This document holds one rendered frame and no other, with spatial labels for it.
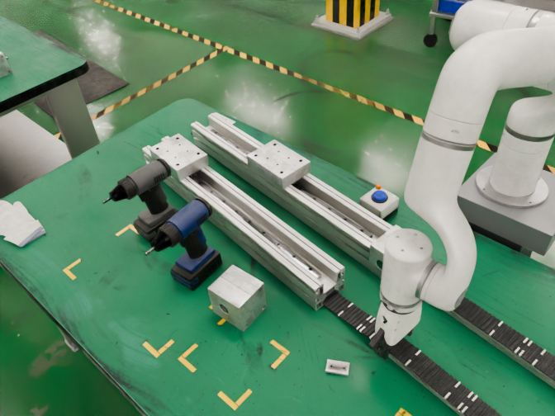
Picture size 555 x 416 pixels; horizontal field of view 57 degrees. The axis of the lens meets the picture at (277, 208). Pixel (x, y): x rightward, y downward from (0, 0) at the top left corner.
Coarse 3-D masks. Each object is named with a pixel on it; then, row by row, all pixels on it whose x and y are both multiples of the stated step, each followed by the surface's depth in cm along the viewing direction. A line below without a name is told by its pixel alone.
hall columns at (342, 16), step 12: (336, 0) 408; (348, 0) 400; (360, 0) 396; (372, 0) 409; (336, 12) 414; (348, 12) 407; (360, 12) 404; (372, 12) 417; (348, 24) 413; (360, 24) 410
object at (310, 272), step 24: (192, 192) 150; (216, 192) 151; (240, 192) 146; (216, 216) 145; (240, 216) 143; (264, 216) 138; (240, 240) 140; (264, 240) 132; (288, 240) 134; (264, 264) 135; (288, 264) 125; (312, 264) 130; (336, 264) 124; (312, 288) 120; (336, 288) 127
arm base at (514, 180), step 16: (512, 144) 130; (528, 144) 128; (544, 144) 128; (496, 160) 138; (512, 160) 132; (528, 160) 130; (544, 160) 132; (480, 176) 146; (496, 176) 139; (512, 176) 135; (528, 176) 134; (496, 192) 140; (512, 192) 137; (528, 192) 137; (544, 192) 139
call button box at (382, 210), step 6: (372, 192) 146; (390, 192) 146; (360, 198) 145; (366, 198) 145; (372, 198) 144; (390, 198) 144; (396, 198) 144; (360, 204) 146; (366, 204) 144; (372, 204) 143; (378, 204) 143; (384, 204) 142; (390, 204) 142; (396, 204) 145; (372, 210) 143; (378, 210) 141; (384, 210) 142; (390, 210) 144; (396, 210) 147; (378, 216) 142; (384, 216) 143; (390, 216) 146
